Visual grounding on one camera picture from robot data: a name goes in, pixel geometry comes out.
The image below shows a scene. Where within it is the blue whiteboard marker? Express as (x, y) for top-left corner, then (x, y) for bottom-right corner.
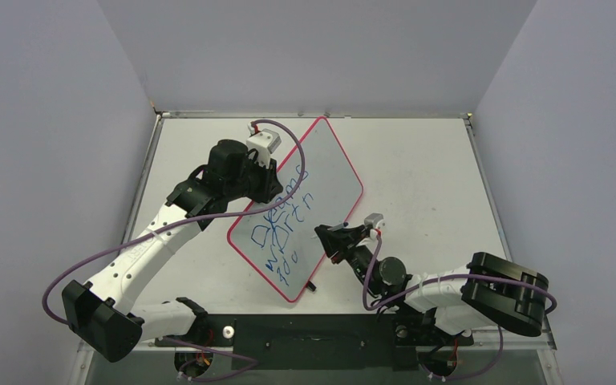
(327, 222), (348, 232)

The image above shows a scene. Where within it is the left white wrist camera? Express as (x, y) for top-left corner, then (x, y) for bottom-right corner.
(245, 124), (282, 168)

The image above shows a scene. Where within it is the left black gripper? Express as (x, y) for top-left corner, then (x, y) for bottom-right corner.
(225, 152), (281, 204)

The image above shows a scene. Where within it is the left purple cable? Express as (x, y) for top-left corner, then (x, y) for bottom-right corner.
(41, 119), (307, 383)

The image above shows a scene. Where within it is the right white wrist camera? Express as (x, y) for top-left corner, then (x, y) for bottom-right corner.
(363, 213), (385, 240)

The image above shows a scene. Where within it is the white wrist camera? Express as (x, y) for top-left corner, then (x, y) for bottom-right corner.
(245, 124), (282, 168)
(363, 213), (385, 240)

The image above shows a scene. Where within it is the aluminium front rail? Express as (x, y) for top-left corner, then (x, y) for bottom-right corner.
(76, 312), (557, 353)

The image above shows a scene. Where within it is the pink-framed whiteboard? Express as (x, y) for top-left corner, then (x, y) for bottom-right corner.
(227, 117), (363, 302)

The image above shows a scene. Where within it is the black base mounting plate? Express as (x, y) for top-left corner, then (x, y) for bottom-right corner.
(154, 314), (474, 371)

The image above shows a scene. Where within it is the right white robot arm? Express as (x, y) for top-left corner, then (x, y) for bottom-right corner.
(314, 224), (557, 342)

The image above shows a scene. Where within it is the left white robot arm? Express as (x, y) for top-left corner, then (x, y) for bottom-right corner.
(62, 133), (282, 363)

